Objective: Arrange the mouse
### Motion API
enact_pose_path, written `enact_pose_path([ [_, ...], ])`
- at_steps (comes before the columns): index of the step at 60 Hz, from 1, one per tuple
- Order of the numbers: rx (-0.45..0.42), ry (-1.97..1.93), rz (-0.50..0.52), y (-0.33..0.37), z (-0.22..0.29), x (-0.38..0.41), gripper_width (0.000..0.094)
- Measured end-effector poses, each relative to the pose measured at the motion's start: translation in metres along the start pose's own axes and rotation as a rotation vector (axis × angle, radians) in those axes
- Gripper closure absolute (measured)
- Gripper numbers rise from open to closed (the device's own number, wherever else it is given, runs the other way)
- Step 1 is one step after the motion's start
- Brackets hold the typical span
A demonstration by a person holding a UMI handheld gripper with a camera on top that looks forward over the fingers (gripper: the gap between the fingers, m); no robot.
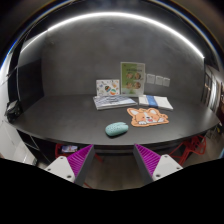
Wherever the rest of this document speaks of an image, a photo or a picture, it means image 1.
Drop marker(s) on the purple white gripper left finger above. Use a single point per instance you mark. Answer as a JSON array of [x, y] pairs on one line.
[[73, 168]]

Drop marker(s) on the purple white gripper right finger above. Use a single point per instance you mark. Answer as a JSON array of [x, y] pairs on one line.
[[153, 166]]

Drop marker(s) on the orange corgi mouse pad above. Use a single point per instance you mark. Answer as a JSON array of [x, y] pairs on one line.
[[146, 117]]

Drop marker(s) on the teal perforated computer mouse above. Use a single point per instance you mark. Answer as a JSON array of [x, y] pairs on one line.
[[116, 128]]

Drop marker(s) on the red metal chair right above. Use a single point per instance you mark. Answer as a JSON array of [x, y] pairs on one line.
[[196, 145]]

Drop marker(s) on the white and blue booklet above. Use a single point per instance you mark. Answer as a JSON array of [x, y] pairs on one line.
[[155, 101]]

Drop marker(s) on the grey patterned book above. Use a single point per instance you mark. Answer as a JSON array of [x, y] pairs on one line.
[[107, 102]]

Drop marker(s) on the black device at left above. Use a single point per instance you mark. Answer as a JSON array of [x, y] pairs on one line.
[[13, 111]]

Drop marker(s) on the white cartoon picture card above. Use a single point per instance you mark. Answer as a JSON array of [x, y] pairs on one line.
[[108, 87]]

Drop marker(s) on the green menu stand card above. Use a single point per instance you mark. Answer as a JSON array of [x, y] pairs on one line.
[[132, 78]]

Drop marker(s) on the curved white light strip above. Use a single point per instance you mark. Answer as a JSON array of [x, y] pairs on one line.
[[122, 16]]

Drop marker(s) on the white wall socket right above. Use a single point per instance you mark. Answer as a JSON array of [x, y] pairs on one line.
[[166, 82]]

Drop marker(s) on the white wall socket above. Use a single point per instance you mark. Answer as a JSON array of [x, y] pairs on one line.
[[159, 80], [166, 82], [150, 78]]

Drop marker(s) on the white wall socket middle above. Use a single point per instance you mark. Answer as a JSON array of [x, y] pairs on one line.
[[159, 80]]

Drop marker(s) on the white wall socket left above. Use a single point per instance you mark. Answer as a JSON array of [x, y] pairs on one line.
[[150, 78]]

